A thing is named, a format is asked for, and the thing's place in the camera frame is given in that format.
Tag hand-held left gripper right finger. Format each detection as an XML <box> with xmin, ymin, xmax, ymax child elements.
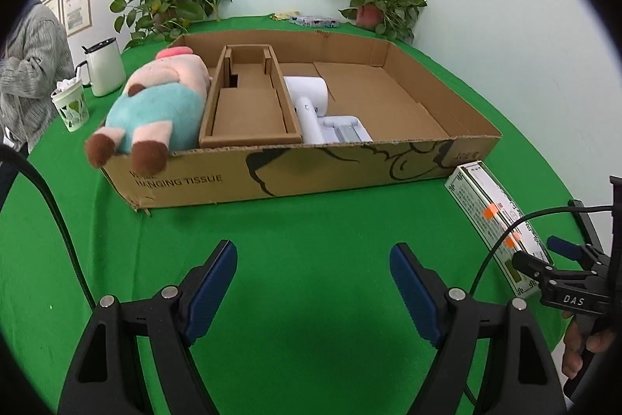
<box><xmin>389</xmin><ymin>243</ymin><xmax>569</xmax><ymax>415</ymax></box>

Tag brown cardboard insert tray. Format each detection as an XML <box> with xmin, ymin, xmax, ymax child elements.
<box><xmin>197</xmin><ymin>44</ymin><xmax>303</xmax><ymax>148</ymax></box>

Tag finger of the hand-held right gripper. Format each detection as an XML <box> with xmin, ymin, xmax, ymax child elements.
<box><xmin>514</xmin><ymin>251</ymin><xmax>591</xmax><ymax>287</ymax></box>
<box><xmin>547</xmin><ymin>200</ymin><xmax>613</xmax><ymax>272</ymax></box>

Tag green printed paper cup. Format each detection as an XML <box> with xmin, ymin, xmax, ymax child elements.
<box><xmin>51</xmin><ymin>77</ymin><xmax>91</xmax><ymax>133</ymax></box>

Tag white handheld vacuum cleaner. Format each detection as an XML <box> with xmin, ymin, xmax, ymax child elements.
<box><xmin>283</xmin><ymin>76</ymin><xmax>375</xmax><ymax>144</ymax></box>

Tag white jug with black lid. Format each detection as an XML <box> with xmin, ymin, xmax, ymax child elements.
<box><xmin>75</xmin><ymin>37</ymin><xmax>128</xmax><ymax>98</ymax></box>

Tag green tablecloth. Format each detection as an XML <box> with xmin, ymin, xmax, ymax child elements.
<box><xmin>0</xmin><ymin>14</ymin><xmax>584</xmax><ymax>415</ymax></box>

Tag pink pig plush toy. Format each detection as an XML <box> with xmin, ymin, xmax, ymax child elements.
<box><xmin>84</xmin><ymin>46</ymin><xmax>215</xmax><ymax>169</ymax></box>

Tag framed wall certificate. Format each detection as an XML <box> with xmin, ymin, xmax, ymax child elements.
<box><xmin>61</xmin><ymin>0</ymin><xmax>93</xmax><ymax>38</ymax></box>

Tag large shallow cardboard box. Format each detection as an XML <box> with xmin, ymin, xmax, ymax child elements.
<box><xmin>100</xmin><ymin>30</ymin><xmax>503</xmax><ymax>212</ymax></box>

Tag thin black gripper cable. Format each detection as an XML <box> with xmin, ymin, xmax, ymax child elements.
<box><xmin>464</xmin><ymin>205</ymin><xmax>622</xmax><ymax>415</ymax></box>

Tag thick black cable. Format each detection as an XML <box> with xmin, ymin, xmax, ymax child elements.
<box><xmin>0</xmin><ymin>146</ymin><xmax>98</xmax><ymax>311</ymax></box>

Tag green and white carton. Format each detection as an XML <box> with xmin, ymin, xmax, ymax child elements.
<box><xmin>444</xmin><ymin>161</ymin><xmax>555</xmax><ymax>298</ymax></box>

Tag person's right hand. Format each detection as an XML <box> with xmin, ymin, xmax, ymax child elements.
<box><xmin>561</xmin><ymin>309</ymin><xmax>618</xmax><ymax>379</ymax></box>

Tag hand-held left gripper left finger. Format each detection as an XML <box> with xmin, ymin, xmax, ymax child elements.
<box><xmin>57</xmin><ymin>240</ymin><xmax>239</xmax><ymax>415</ymax></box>

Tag small printed tissue pack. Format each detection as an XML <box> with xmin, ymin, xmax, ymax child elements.
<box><xmin>289</xmin><ymin>14</ymin><xmax>339</xmax><ymax>29</ymax></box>

